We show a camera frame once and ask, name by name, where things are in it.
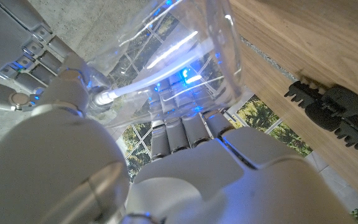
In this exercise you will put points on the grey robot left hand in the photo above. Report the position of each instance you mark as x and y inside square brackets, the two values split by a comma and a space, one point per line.
[179, 180]

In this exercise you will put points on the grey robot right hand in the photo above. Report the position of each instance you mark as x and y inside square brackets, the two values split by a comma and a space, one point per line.
[20, 53]

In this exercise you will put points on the black toothed comb rack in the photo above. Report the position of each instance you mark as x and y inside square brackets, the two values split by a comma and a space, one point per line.
[334, 112]

